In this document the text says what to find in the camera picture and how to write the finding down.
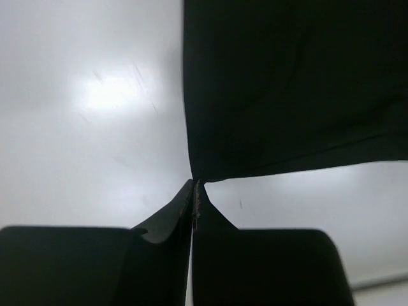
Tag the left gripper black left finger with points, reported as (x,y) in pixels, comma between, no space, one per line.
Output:
(143,265)

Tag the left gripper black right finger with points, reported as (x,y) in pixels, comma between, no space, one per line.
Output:
(232,266)

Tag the black shorts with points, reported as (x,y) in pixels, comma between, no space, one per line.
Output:
(276,87)

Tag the aluminium table edge rail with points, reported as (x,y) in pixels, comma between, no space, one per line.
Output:
(380,283)

